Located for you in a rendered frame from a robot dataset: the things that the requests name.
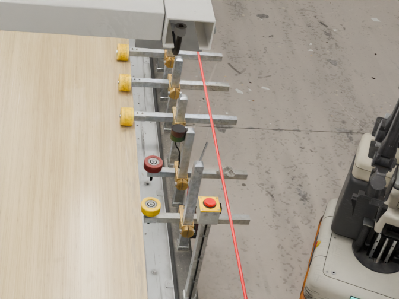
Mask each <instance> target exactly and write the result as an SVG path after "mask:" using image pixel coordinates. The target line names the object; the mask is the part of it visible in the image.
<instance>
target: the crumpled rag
mask: <svg viewBox="0 0 399 299"><path fill-rule="evenodd" d="M222 170H223V176H229V177H234V176H235V173H234V172H233V171H232V170H233V168H232V167H231V166H223V167H222ZM216 174H219V175H220V169H219V168H218V170H217V171H216Z"/></svg>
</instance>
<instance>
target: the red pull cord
mask: <svg viewBox="0 0 399 299"><path fill-rule="evenodd" d="M197 54H198V60H199V66H200V70H201V76H202V81H203V86H204V91H205V97H206V101H207V107H208V113H209V117H210V122H211V128H212V132H213V138H214V144H215V148H216V154H217V159H218V166H219V169H220V175H221V181H222V185H223V190H224V197H225V200H226V206H227V212H228V216H229V222H230V228H231V231H232V237H233V243H234V247H235V253H236V258H237V265H238V268H239V275H240V280H241V284H242V290H243V296H244V299H248V297H247V293H246V288H245V282H244V278H243V272H242V267H241V263H240V257H239V252H238V246H237V242H236V236H235V231H234V227H233V221H232V215H231V212H230V206H229V200H228V197H227V190H226V185H225V181H224V176H223V170H222V166H221V160H220V154H219V149H218V145H217V139H216V133H215V130H214V124H213V118H212V114H211V109H210V103H209V99H208V94H207V87H206V84H205V78H204V73H203V69H202V63H201V57H200V52H197Z"/></svg>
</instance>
